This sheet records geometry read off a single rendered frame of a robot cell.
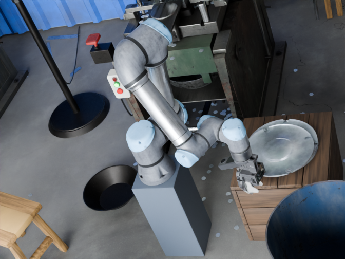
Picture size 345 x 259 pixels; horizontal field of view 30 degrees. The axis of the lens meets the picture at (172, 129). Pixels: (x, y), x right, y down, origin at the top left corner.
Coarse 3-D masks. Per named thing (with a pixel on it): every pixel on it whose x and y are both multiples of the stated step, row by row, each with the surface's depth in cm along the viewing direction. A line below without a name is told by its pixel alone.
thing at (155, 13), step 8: (176, 0) 287; (152, 8) 288; (160, 8) 285; (168, 8) 283; (176, 8) 281; (152, 16) 282; (160, 16) 280; (168, 16) 278; (176, 16) 277; (168, 24) 274; (176, 24) 282; (176, 32) 283; (176, 40) 286
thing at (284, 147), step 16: (272, 128) 267; (288, 128) 264; (256, 144) 263; (272, 144) 259; (288, 144) 256; (304, 144) 254; (256, 160) 256; (272, 160) 253; (288, 160) 251; (304, 160) 248; (272, 176) 247
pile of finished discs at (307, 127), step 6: (276, 120) 270; (282, 120) 270; (288, 120) 269; (294, 120) 267; (264, 126) 270; (300, 126) 264; (306, 126) 263; (312, 132) 259; (306, 138) 258; (312, 156) 251; (300, 168) 250
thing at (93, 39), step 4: (88, 36) 291; (92, 36) 290; (96, 36) 289; (100, 36) 290; (88, 40) 289; (92, 40) 288; (96, 40) 287; (88, 44) 288; (92, 44) 288; (96, 44) 291
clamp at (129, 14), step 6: (138, 0) 297; (126, 6) 302; (132, 6) 300; (138, 6) 298; (144, 6) 297; (150, 6) 296; (126, 12) 302; (132, 12) 300; (144, 12) 302; (126, 18) 303
